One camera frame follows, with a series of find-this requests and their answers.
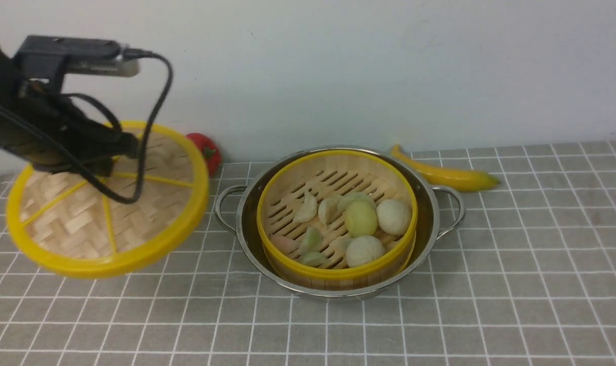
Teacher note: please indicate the small green dumpling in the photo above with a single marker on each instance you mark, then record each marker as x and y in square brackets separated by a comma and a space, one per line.
[313, 259]

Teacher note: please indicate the yellow-green round bun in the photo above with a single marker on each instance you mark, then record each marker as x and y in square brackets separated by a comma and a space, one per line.
[360, 219]

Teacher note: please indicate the white round bun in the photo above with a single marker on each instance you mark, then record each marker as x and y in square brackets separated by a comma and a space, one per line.
[363, 250]

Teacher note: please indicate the light green dumpling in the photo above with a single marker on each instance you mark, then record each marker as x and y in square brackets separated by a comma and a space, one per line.
[347, 199]

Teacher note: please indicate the red bell pepper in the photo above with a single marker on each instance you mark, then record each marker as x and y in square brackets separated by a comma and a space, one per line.
[208, 148]

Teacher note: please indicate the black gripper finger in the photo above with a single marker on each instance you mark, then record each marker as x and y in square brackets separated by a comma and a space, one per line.
[125, 144]

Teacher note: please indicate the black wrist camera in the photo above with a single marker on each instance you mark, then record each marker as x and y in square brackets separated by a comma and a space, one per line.
[52, 58]

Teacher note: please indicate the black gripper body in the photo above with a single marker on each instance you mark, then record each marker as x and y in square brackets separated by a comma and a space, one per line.
[52, 131]

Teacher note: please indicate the grey checkered tablecloth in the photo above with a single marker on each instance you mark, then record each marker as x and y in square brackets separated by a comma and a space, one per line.
[529, 278]

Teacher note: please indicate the woven bamboo steamer lid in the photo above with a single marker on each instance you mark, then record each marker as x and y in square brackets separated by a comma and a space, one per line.
[65, 225]

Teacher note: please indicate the white dumpling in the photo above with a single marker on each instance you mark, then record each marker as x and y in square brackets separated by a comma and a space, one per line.
[308, 209]

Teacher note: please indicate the pink dumpling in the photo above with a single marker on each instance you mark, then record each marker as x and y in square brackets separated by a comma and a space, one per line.
[285, 245]

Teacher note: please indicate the pale dumpling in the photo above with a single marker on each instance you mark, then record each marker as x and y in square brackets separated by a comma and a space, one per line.
[327, 210]

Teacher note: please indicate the yellow banana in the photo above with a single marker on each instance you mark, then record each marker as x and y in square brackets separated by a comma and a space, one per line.
[461, 180]

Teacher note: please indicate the stainless steel pot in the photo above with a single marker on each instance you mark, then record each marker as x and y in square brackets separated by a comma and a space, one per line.
[441, 210]

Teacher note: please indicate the bamboo steamer basket yellow rim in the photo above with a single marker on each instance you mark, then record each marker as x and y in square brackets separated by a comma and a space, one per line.
[326, 173]

